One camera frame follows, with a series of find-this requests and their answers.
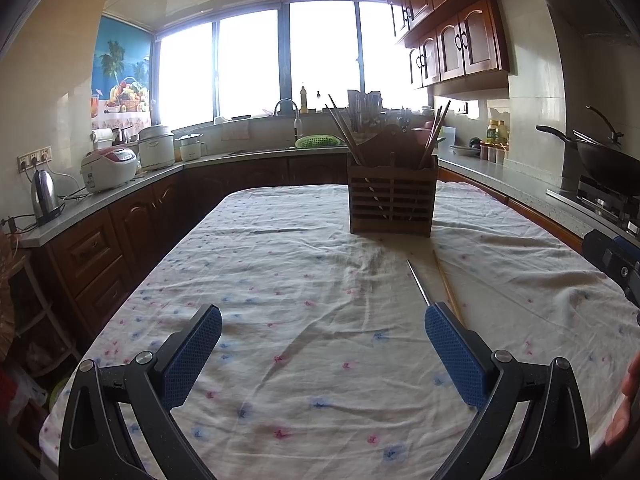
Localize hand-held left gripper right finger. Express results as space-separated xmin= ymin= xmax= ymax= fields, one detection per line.
xmin=424 ymin=302 xmax=593 ymax=480

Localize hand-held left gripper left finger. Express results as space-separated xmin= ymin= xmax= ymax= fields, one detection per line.
xmin=57 ymin=304 xmax=224 ymax=480

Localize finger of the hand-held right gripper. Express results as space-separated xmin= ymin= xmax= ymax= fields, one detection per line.
xmin=581 ymin=229 xmax=640 ymax=309

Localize wooden chopstick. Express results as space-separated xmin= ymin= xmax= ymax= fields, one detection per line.
xmin=422 ymin=105 xmax=444 ymax=166
xmin=328 ymin=94 xmax=366 ymax=163
xmin=426 ymin=100 xmax=452 ymax=161
xmin=325 ymin=105 xmax=361 ymax=161
xmin=432 ymin=250 xmax=466 ymax=329

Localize metal chopstick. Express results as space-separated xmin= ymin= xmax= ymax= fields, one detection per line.
xmin=406 ymin=259 xmax=432 ymax=307

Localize wooden utensil holder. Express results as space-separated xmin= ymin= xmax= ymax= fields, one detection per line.
xmin=346 ymin=127 xmax=440 ymax=237

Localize person's right hand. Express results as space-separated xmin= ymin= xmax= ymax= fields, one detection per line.
xmin=605 ymin=354 xmax=640 ymax=447

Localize gas stove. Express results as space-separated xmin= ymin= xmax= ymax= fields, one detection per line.
xmin=547 ymin=175 xmax=640 ymax=241

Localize black wok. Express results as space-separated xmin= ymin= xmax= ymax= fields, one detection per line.
xmin=536 ymin=105 xmax=640 ymax=184

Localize floral white tablecloth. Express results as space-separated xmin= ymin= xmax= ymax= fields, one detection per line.
xmin=39 ymin=180 xmax=640 ymax=480

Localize wicker shelf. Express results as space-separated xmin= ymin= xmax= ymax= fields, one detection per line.
xmin=0 ymin=230 xmax=82 ymax=377

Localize yellow cooking oil bottle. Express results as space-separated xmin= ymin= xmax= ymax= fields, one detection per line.
xmin=485 ymin=119 xmax=510 ymax=146

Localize red and white rice cooker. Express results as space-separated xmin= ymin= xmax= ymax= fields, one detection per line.
xmin=81 ymin=147 xmax=139 ymax=194

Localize small white electric pot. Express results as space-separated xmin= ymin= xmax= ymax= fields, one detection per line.
xmin=177 ymin=132 xmax=209 ymax=161

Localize cream rice cooker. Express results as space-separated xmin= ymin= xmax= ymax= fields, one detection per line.
xmin=137 ymin=126 xmax=176 ymax=171

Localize steel electric kettle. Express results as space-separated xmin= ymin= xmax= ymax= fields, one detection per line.
xmin=31 ymin=169 xmax=66 ymax=226

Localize paper towel roll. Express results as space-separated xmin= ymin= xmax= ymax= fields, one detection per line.
xmin=91 ymin=128 xmax=115 ymax=154

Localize green plastic colander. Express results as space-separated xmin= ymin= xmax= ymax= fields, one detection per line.
xmin=295 ymin=133 xmax=349 ymax=150

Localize sink faucet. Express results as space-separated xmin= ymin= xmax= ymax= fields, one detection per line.
xmin=274 ymin=99 xmax=304 ymax=149

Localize wooden upper cabinets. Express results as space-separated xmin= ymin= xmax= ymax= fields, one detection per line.
xmin=381 ymin=0 xmax=511 ymax=92

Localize kitchen window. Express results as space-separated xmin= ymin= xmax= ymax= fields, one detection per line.
xmin=152 ymin=0 xmax=432 ymax=134

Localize wall power outlet strip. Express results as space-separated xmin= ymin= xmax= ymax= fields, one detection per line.
xmin=17 ymin=146 xmax=54 ymax=174

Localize tropical fruit wall poster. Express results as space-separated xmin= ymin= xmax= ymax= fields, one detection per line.
xmin=90 ymin=16 xmax=152 ymax=120

